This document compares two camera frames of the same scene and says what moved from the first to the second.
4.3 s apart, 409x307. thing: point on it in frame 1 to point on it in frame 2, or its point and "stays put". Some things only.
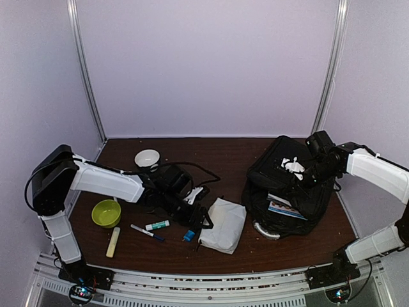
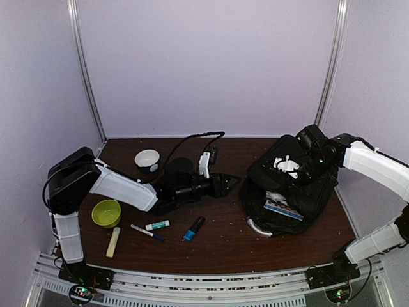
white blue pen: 147,232 stays put
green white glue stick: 157,225 stays put
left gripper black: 194,219 to 220,188
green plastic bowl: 107,213 stays put
